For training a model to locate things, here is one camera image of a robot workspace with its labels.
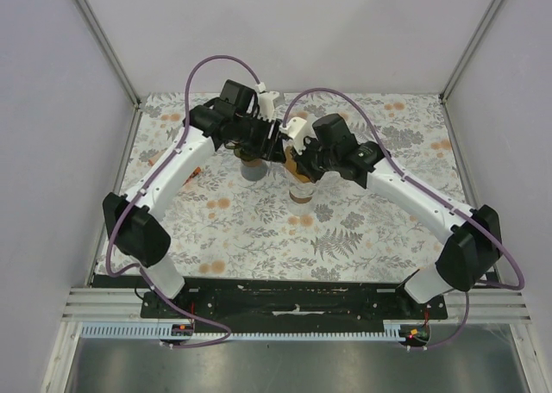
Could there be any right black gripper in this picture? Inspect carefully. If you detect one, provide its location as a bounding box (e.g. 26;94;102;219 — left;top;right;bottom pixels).
290;134;338;184

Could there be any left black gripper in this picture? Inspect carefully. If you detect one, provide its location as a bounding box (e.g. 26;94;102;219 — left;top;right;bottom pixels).
234;113;286;165

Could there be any dark green coffee dripper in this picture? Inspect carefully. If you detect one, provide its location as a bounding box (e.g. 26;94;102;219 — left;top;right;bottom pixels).
233;143;259;161

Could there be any clear glass carafe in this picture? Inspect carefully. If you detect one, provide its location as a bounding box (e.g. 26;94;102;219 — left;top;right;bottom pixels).
284;160;329;203

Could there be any glass cup with brown band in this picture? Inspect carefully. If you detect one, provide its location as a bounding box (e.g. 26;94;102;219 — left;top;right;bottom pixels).
286;191;315;216

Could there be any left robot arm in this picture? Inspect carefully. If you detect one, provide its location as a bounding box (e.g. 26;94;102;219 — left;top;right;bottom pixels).
103;80;285;318

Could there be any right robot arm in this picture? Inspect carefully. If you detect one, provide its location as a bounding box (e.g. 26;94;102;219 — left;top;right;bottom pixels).
286;114;501;319

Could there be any orange coffee filter pack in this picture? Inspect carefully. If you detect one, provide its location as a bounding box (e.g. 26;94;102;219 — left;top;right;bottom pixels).
185;167;201;184

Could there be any floral tablecloth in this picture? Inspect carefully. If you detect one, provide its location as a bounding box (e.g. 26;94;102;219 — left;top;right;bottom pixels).
95;91;487;287

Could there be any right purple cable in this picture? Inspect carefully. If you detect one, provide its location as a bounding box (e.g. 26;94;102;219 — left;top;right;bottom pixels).
282;87;525;352

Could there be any purple cable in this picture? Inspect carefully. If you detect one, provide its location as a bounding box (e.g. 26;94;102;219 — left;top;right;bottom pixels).
105;54;233;349
282;87;525;352

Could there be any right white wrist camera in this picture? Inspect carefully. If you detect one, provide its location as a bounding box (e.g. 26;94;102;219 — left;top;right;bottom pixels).
279;117;316;153

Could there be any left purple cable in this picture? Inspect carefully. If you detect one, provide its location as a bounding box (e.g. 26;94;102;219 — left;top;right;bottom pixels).
105;54;233;349

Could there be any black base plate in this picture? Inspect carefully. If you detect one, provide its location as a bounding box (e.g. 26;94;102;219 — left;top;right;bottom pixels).
92;274;449;334

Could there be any white slotted cable duct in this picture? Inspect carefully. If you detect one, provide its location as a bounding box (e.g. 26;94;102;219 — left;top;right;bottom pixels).
79;318;432;341

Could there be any left aluminium frame post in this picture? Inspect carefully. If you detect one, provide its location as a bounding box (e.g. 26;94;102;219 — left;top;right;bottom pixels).
73;0;141;108

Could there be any aluminium frame post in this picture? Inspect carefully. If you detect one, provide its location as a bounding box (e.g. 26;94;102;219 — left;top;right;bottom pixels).
73;0;141;108
439;0;507;104

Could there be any right aluminium frame post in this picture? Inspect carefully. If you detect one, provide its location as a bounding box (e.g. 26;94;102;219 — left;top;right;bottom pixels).
439;0;507;104

